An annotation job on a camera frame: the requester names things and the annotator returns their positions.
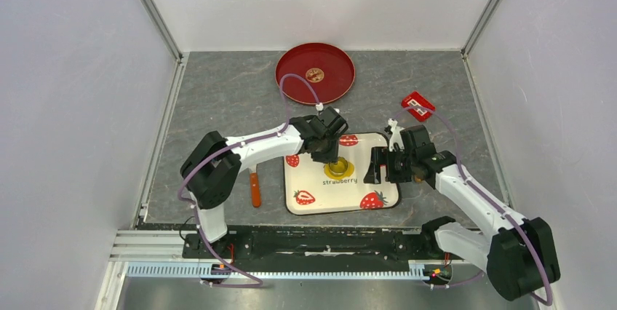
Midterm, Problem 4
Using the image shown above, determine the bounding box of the metal spatula orange handle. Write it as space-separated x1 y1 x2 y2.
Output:
249 165 262 208

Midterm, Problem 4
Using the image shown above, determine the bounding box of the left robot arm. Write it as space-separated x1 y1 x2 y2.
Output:
178 107 349 258

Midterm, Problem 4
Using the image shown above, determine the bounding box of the white strawberry tray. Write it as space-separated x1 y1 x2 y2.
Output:
284 132 400 215

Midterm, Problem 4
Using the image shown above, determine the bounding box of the round red tray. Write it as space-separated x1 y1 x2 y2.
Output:
275 42 356 106

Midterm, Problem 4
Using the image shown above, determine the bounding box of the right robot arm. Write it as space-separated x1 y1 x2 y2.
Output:
364 119 561 304

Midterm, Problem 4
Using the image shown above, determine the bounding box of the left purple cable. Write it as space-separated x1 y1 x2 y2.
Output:
177 73 324 290

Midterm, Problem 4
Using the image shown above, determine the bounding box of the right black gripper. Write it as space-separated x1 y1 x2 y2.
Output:
363 146 416 184

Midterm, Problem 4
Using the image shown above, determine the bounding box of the yellow dough lump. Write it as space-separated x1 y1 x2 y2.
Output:
324 160 354 180

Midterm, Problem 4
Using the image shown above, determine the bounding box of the purple cable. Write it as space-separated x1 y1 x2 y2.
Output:
177 73 324 290
385 105 554 307

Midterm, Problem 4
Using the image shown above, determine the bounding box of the round metal cookie cutter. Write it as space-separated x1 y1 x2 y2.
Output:
326 157 349 177

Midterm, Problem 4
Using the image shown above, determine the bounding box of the red toy block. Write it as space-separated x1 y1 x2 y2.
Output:
401 91 436 122

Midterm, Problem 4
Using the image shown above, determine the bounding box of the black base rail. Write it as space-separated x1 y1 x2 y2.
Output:
183 223 469 273

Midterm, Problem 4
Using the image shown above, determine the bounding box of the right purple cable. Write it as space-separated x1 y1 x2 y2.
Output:
385 105 554 307

